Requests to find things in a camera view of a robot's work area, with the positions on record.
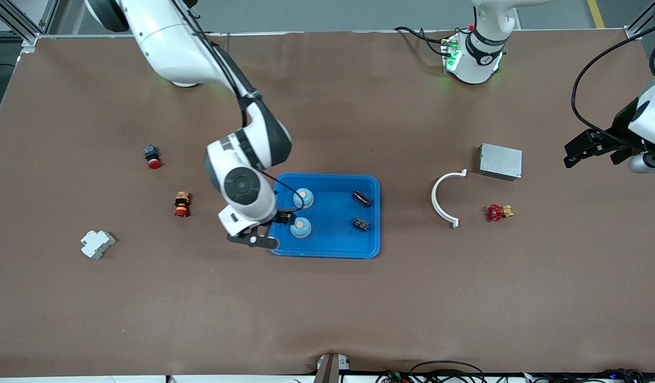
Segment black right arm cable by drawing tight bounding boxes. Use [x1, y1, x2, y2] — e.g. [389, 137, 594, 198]
[173, 0, 301, 196]

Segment blue plastic tray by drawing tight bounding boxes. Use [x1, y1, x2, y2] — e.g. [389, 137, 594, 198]
[268, 173, 381, 260]

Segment white circuit breaker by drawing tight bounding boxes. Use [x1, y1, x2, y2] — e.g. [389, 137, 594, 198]
[80, 229, 116, 260]

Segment black cable bundle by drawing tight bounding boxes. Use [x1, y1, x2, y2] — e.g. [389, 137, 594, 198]
[524, 368, 655, 383]

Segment aluminium frame corner post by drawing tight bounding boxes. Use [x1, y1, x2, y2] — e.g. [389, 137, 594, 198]
[624, 0, 655, 41]
[0, 0, 60, 54]

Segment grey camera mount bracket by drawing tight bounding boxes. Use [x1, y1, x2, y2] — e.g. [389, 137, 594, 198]
[313, 353, 351, 383]

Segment black left arm base cables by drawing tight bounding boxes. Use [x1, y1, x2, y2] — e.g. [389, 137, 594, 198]
[394, 26, 456, 56]

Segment grey metal box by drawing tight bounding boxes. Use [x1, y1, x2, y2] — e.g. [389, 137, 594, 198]
[478, 143, 523, 182]

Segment brown table cover mat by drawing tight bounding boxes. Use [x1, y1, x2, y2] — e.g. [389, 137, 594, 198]
[0, 29, 655, 378]

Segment red valve with brass fitting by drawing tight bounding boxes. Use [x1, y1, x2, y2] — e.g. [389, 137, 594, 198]
[486, 204, 515, 222]

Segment black looped cable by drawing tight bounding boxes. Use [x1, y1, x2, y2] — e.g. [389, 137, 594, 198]
[410, 360, 486, 383]

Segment white curved plastic bracket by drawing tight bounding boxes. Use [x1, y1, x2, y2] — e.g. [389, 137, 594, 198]
[431, 169, 468, 229]

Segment blue bell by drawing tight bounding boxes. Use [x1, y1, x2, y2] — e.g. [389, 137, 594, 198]
[289, 217, 312, 239]
[292, 188, 315, 210]

